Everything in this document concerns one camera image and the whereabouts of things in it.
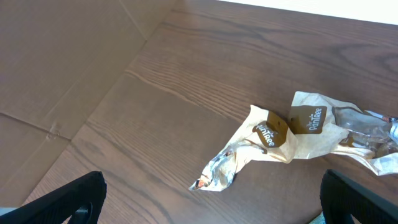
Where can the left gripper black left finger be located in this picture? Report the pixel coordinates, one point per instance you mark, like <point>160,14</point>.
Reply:
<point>79,201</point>

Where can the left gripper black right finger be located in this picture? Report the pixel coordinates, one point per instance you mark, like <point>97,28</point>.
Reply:
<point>344,200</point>

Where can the teal wet wipe packet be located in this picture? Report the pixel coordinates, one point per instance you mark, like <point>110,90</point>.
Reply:
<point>320,219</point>

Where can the kraft paper snack bag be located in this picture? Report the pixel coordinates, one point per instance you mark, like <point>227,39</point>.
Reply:
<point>317,125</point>

